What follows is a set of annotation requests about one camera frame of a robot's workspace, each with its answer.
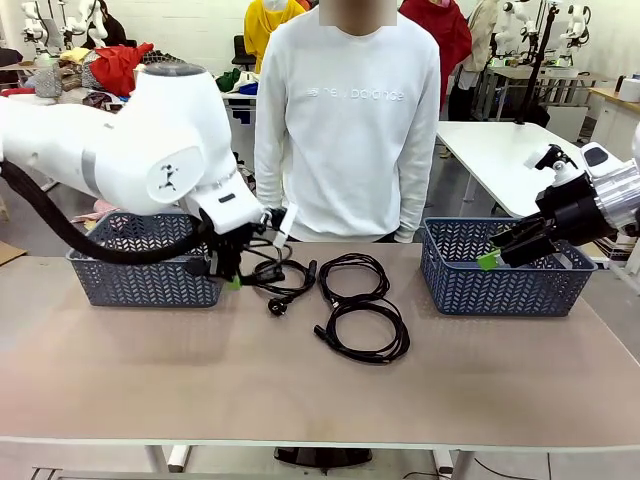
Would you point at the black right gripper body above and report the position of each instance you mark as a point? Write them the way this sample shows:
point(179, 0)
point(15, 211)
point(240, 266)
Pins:
point(575, 210)

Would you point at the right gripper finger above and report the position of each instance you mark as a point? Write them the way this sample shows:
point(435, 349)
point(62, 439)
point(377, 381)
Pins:
point(525, 252)
point(520, 231)

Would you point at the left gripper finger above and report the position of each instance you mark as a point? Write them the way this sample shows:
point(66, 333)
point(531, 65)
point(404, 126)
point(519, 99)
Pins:
point(198, 266)
point(233, 282)

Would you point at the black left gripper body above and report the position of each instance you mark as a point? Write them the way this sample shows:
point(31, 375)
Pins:
point(225, 250)

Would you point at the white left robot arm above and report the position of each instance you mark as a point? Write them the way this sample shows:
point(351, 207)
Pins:
point(150, 125)

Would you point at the person's left forearm white sleeve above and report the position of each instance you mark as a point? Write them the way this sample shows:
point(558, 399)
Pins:
point(420, 200)

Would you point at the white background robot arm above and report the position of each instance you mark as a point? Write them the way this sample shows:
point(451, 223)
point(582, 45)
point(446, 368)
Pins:
point(92, 15)
point(575, 27)
point(505, 35)
point(42, 27)

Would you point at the person's right forearm white sleeve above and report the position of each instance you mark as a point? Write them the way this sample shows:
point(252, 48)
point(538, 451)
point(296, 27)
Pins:
point(267, 170)

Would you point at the blue-grey plastic mesh basket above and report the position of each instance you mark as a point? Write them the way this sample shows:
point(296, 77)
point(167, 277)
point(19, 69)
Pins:
point(475, 295)
point(150, 285)

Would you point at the black tripod pole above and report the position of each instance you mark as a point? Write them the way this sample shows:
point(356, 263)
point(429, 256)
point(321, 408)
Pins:
point(537, 65)

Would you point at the person torso white sweatshirt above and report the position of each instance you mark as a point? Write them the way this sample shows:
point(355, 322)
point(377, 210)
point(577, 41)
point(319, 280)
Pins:
point(350, 150)

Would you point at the green cloth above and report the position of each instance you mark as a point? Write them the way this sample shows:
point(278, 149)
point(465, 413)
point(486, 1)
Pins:
point(227, 80)

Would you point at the white table leg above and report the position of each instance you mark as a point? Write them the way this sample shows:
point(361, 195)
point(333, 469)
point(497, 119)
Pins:
point(450, 465)
point(172, 457)

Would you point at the person in beige jacket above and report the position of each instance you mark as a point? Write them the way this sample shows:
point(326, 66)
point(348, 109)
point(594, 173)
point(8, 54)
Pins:
point(480, 45)

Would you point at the black office chair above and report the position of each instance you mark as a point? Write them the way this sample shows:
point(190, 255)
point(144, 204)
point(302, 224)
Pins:
point(238, 57)

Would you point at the black round floor base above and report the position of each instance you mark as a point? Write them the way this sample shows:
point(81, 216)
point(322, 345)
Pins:
point(325, 455)

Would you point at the person in red jacket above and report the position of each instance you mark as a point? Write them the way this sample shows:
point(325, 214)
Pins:
point(445, 35)

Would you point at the red garment pile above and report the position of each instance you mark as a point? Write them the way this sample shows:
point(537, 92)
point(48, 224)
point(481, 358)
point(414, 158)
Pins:
point(112, 70)

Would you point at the person in yellow hoodie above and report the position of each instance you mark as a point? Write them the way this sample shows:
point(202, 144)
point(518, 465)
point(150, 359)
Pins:
point(260, 35)

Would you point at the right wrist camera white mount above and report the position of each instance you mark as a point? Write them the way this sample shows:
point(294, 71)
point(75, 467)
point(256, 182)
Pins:
point(565, 172)

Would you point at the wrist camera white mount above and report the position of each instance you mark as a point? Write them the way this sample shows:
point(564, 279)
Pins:
point(287, 220)
point(565, 172)

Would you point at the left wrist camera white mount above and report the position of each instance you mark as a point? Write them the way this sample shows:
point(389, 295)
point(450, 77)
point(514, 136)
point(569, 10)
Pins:
point(287, 220)

